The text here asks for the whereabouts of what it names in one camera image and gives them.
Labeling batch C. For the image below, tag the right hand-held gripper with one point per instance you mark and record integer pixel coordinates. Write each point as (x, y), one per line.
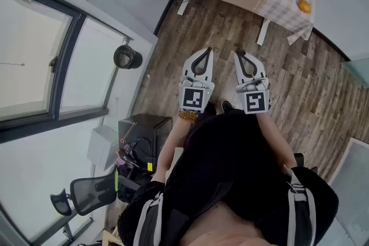
(255, 102)

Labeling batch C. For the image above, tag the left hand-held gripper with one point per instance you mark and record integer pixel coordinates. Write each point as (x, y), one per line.
(191, 96)

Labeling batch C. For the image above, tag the person's left forearm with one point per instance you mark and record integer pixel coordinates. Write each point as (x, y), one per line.
(173, 147)

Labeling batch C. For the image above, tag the person's right forearm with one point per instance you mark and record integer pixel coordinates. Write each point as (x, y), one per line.
(276, 138)

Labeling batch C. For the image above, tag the white table leg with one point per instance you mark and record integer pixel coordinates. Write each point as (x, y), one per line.
(263, 31)

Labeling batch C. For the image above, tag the person's black shoe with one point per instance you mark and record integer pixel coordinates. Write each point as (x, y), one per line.
(226, 106)
(210, 109)

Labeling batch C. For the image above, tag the black cabinet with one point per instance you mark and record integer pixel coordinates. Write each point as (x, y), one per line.
(144, 126)

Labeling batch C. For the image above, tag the orange fruit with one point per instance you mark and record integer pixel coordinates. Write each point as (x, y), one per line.
(304, 6)

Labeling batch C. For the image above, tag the person's black clothing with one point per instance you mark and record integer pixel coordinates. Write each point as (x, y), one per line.
(230, 167)

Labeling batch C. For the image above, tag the clear glass partition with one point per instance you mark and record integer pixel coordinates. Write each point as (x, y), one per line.
(357, 70)

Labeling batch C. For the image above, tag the black bag with clutter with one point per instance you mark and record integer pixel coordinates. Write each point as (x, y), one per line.
(132, 158)

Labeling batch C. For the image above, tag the white box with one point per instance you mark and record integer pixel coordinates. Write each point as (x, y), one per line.
(101, 147)

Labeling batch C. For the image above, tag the dark framed window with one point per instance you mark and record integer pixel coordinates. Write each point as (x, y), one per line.
(64, 66)

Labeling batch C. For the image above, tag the frosted glass panel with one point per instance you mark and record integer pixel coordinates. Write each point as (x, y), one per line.
(354, 181)

